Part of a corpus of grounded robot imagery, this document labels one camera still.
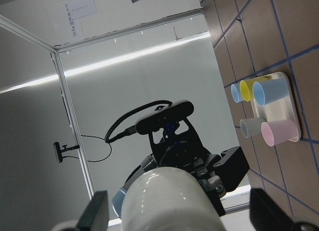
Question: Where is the grey plastic cup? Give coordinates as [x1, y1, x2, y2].
[240, 117, 265, 138]

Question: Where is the black mounted side camera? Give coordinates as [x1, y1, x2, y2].
[53, 141, 80, 163]

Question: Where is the light blue cup middle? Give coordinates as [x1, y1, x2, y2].
[253, 78, 289, 106]

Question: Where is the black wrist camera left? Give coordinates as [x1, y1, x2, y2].
[135, 100, 194, 135]

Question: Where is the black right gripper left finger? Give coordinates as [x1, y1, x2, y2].
[76, 191, 109, 231]

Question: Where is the yellow plastic cup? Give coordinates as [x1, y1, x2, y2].
[239, 77, 268, 102]

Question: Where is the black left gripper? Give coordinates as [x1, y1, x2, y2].
[124, 116, 250, 217]

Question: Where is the light blue cup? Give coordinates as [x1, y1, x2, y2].
[253, 78, 289, 106]
[231, 84, 244, 103]

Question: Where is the pink plastic cup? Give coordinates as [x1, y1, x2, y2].
[261, 119, 299, 146]

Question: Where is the white ikea cup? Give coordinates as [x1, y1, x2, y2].
[121, 167, 225, 231]

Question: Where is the cream plastic tray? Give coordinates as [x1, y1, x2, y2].
[251, 72, 301, 142]

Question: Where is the aluminium frame post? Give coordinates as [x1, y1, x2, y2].
[52, 52, 95, 200]

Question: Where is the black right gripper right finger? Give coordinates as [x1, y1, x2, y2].
[249, 188, 295, 231]

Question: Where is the light blue cup far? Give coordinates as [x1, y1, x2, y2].
[231, 84, 244, 103]

